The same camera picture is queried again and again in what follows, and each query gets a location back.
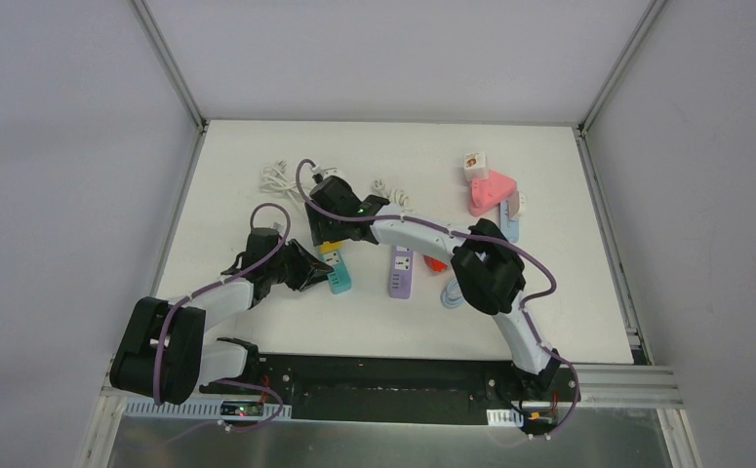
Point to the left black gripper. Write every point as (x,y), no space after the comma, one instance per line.
(298,266)

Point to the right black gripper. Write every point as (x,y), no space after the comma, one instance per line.
(325,232)

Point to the teal power strip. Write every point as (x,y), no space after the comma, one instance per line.
(339,279)

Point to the yellow cube adapter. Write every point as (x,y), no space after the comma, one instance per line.
(329,247)

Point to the purple power strip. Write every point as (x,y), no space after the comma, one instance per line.
(401,273)

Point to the red cube adapter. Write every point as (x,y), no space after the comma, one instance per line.
(435,265)

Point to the light blue power strip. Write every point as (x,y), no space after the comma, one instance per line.
(509,221)

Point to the white plug adapter small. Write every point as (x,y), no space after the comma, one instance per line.
(516,205)

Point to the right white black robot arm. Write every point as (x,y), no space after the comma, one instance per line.
(488,268)

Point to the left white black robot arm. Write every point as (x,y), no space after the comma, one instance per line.
(165,353)

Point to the pink triangular power socket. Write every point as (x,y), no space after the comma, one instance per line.
(486,193)

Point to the white cube adapter with picture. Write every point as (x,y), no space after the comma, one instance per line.
(475,166)

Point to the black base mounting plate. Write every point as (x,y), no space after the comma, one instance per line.
(409,406)

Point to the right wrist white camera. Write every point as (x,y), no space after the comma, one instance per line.
(321,173)

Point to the aluminium frame rail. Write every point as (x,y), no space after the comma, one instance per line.
(296,377)

